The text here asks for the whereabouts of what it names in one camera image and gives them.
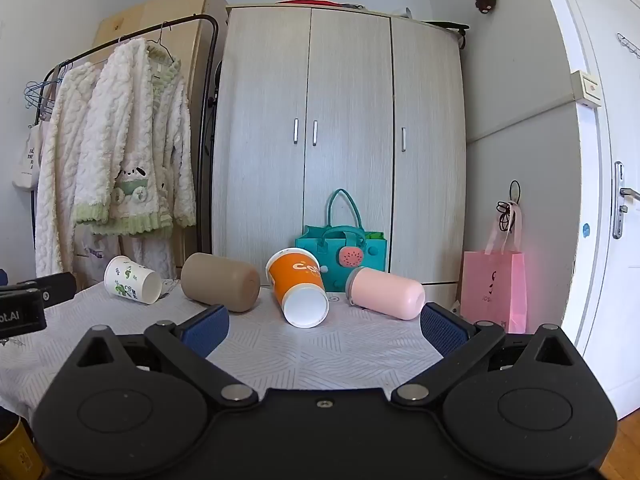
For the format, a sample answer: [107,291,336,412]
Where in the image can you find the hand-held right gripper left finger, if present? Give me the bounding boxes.
[75,304,260,407]

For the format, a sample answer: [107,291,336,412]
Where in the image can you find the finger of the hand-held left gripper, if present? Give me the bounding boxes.
[0,272,77,307]

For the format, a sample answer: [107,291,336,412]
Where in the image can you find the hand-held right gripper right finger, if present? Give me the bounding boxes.
[390,302,576,407]

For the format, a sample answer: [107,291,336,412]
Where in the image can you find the brown cup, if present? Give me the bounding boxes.
[180,252,261,314]

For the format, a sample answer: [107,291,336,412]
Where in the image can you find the pink cup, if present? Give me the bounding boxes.
[345,266,426,321]

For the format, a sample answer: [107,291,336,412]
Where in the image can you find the white cup with green print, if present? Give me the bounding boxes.
[104,255,163,306]

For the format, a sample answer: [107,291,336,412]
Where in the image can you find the orange paper cup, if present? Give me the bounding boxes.
[265,248,330,329]

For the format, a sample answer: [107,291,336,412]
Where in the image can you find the pink paper bag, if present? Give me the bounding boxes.
[460,202,528,333]

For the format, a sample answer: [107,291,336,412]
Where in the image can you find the teal felt handbag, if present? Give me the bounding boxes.
[295,188,388,293]

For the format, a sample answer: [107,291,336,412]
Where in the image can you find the white fluffy robe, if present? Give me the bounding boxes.
[34,62,177,281]

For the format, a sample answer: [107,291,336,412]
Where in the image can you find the white tote bag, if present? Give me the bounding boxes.
[12,122,43,191]

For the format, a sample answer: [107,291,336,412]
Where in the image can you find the yellow container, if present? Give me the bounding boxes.
[0,412,46,480]

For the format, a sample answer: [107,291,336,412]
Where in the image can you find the white fluffy jacket green trim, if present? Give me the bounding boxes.
[70,37,197,237]

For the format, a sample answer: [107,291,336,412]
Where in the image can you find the light wood wardrobe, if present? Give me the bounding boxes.
[210,4,468,306]

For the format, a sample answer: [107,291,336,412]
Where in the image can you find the black clothes rack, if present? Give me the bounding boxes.
[42,14,221,261]

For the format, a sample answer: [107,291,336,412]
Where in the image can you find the white door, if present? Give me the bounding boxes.
[532,0,640,421]

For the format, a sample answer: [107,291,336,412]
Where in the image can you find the pale wooden cabinet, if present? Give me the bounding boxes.
[92,0,231,171]

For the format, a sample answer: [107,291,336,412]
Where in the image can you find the black item on wardrobe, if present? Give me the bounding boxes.
[422,20,471,50]

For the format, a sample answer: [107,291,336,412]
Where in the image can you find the metal door hooks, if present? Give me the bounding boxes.
[616,32,640,61]

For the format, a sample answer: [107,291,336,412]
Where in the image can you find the red item on wardrobe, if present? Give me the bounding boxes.
[275,0,347,10]

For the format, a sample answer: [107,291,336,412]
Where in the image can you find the black cord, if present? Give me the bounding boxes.
[496,180,522,233]

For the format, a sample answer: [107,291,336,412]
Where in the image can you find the blue wire hangers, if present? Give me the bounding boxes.
[23,81,53,113]

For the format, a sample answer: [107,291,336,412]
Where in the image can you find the metal door handle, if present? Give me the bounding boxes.
[612,161,640,240]

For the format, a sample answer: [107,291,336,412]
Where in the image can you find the beige wall switch box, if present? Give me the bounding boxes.
[570,70,602,108]

